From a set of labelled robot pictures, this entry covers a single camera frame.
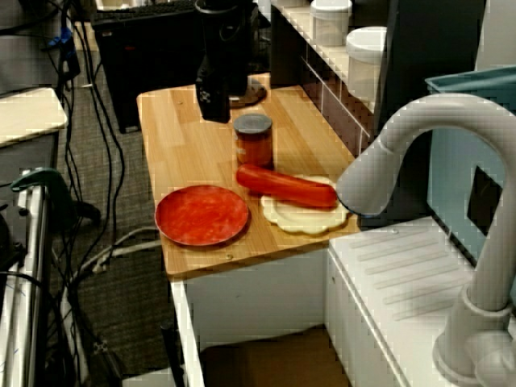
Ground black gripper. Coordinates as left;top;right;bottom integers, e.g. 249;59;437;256
196;3;259;121

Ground beans can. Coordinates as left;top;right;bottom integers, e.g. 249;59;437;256
233;113;274;169

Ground red toy sausage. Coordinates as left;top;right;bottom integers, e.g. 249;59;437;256
235;164;339;208

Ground brown lid with yellow knob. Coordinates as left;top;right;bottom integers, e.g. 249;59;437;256
227;76;268;109

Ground black computer case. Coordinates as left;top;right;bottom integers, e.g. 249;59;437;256
91;3;218;134

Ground red round plate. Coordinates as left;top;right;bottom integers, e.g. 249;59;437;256
154;184;250;247

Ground white plastic jar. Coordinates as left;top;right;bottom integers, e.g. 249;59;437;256
345;26;388;102
310;0;353;46

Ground cream flower-shaped plate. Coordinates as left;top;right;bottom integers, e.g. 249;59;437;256
260;175;350;235

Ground blue plastic clip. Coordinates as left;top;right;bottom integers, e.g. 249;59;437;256
42;27;76;52

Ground green power drill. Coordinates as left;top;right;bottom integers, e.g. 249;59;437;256
10;167;102;227

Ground white desk board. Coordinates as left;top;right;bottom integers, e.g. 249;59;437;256
0;86;68;148

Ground white kitchen cabinet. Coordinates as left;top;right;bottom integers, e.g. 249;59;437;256
171;248;330;387

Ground dark grey upright panel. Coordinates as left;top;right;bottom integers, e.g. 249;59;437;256
372;0;487;218

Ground black power supply box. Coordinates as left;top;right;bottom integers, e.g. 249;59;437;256
0;209;27;271

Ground teal plastic bin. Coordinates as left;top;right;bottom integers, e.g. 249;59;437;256
425;66;516;267

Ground grey toy faucet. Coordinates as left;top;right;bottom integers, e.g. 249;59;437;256
335;93;516;386

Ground white cable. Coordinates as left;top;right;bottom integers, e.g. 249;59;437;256
74;227;162;275

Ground aluminium profile rail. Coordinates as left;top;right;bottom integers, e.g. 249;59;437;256
0;177;52;387

